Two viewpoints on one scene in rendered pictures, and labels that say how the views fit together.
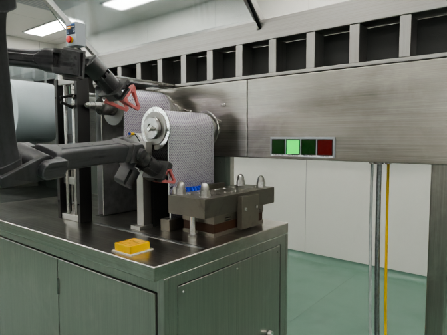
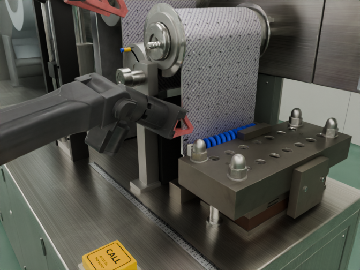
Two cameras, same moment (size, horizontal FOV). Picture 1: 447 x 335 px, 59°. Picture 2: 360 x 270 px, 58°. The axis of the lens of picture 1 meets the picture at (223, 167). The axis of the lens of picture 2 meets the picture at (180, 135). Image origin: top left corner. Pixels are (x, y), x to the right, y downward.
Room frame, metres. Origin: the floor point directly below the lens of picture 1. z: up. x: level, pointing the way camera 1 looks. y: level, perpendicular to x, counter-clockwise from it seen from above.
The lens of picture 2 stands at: (0.71, 0.04, 1.33)
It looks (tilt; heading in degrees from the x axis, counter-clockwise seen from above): 22 degrees down; 13
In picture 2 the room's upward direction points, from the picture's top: straight up
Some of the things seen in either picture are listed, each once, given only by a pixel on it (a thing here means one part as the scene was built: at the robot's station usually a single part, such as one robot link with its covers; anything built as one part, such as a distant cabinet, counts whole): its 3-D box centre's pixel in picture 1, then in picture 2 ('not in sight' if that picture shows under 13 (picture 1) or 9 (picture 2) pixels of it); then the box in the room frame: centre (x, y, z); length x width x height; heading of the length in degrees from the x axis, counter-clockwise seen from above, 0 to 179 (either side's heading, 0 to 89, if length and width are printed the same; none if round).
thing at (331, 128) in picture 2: (261, 181); (331, 126); (1.49, -0.14, 1.05); 0.04 x 0.04 x 0.04
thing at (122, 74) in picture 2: not in sight; (124, 77); (1.34, 0.31, 1.18); 0.04 x 0.02 x 0.04; 51
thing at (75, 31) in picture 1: (74, 34); not in sight; (1.75, 0.64, 1.66); 0.07 x 0.07 x 0.10; 59
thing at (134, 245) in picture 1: (132, 246); (109, 263); (1.10, 0.26, 0.91); 0.07 x 0.07 x 0.02; 51
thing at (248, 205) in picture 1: (249, 211); (308, 186); (1.35, -0.09, 0.96); 0.10 x 0.03 x 0.11; 141
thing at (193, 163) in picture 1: (192, 169); (221, 105); (1.44, 0.11, 1.10); 0.23 x 0.01 x 0.18; 141
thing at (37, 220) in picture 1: (38, 203); (55, 103); (2.00, 0.94, 0.88); 2.52 x 0.66 x 0.04; 51
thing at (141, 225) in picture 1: (140, 185); (142, 129); (1.37, 0.29, 1.05); 0.06 x 0.05 x 0.31; 141
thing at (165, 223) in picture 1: (193, 218); (219, 173); (1.44, 0.11, 0.92); 0.28 x 0.04 x 0.04; 141
